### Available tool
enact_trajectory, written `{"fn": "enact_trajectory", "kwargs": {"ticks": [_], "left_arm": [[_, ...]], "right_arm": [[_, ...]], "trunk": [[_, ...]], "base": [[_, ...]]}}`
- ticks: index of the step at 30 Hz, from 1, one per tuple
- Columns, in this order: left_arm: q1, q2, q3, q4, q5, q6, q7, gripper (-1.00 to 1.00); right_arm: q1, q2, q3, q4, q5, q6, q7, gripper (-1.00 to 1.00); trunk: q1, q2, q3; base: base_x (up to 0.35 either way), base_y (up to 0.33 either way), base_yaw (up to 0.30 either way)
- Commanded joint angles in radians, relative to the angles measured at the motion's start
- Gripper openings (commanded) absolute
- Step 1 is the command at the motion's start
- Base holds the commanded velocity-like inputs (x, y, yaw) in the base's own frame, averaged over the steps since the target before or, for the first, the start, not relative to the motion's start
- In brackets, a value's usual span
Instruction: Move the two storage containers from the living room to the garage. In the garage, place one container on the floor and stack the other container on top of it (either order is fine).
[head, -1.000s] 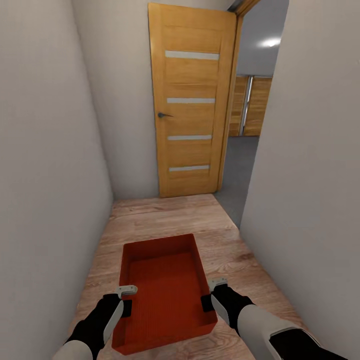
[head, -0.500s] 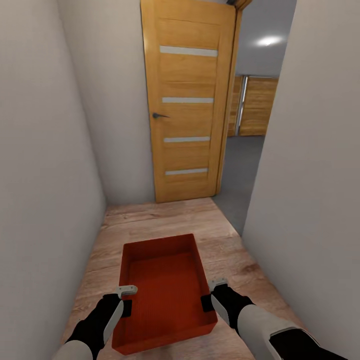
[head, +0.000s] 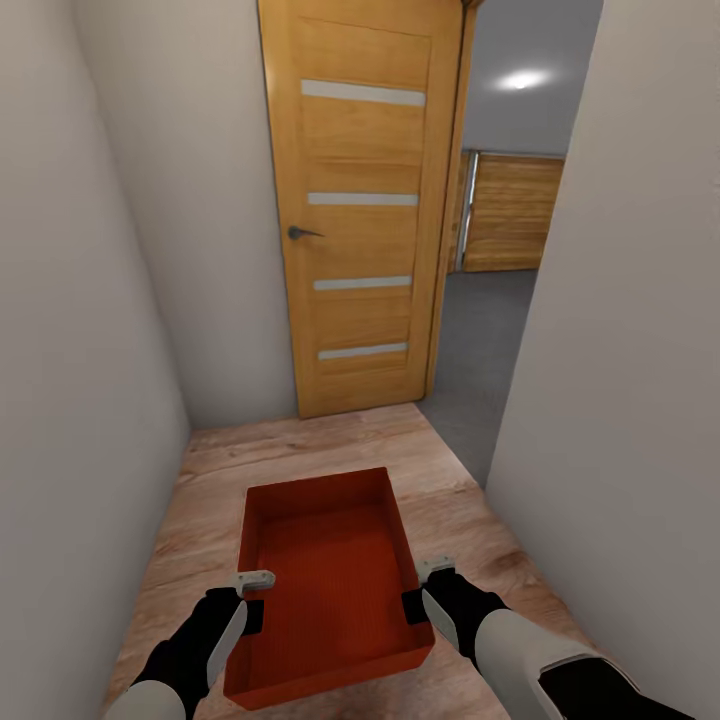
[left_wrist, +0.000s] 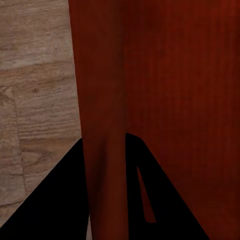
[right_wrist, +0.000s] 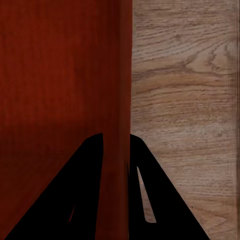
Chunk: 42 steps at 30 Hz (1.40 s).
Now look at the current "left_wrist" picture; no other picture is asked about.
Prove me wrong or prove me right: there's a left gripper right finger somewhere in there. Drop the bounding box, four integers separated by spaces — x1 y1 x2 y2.
125 133 210 240

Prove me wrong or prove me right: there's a storage box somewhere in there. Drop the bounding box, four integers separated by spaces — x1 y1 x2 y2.
68 0 240 240

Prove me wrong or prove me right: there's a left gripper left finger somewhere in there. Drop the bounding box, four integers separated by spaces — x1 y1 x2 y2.
0 138 90 240

